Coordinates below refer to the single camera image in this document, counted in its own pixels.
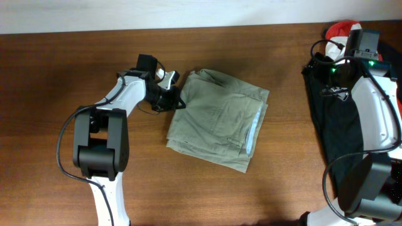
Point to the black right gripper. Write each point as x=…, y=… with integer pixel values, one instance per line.
x=318, y=75

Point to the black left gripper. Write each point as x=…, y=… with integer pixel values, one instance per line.
x=174, y=96

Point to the khaki shorts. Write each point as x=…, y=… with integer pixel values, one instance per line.
x=221, y=120

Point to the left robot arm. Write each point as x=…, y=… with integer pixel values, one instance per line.
x=101, y=138

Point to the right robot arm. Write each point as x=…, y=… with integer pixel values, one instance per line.
x=353, y=101

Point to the black garment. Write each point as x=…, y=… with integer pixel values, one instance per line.
x=337, y=122

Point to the red garment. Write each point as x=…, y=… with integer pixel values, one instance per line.
x=342, y=28

